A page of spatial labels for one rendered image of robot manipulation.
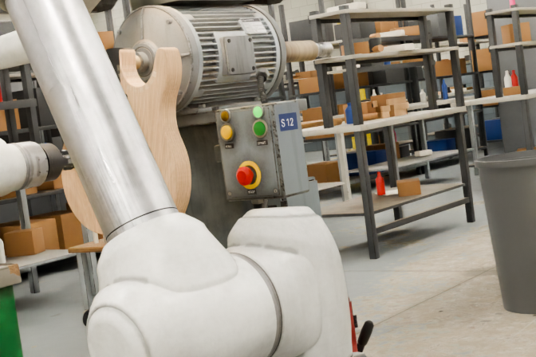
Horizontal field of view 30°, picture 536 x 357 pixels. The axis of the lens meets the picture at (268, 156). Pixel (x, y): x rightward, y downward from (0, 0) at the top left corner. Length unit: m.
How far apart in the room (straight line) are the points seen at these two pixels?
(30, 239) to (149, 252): 5.77
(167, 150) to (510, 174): 2.84
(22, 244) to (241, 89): 4.73
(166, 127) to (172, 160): 0.07
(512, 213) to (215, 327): 3.57
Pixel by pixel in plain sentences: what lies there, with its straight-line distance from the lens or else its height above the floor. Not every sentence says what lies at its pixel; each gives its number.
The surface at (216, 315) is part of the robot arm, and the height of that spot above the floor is 0.88.
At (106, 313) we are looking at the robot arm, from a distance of 1.20.
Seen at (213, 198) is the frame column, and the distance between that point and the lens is 2.42.
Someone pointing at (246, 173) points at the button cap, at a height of 0.98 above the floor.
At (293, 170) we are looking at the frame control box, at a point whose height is 0.97.
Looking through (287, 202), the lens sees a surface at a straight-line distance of 2.32.
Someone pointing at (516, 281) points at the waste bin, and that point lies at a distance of 4.79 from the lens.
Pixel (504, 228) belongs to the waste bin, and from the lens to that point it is 4.75.
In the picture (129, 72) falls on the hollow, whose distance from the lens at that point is 2.11.
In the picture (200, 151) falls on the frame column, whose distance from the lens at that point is 2.42.
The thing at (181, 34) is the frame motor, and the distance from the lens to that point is 2.24.
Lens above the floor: 1.12
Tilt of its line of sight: 3 degrees down
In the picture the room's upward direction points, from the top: 8 degrees counter-clockwise
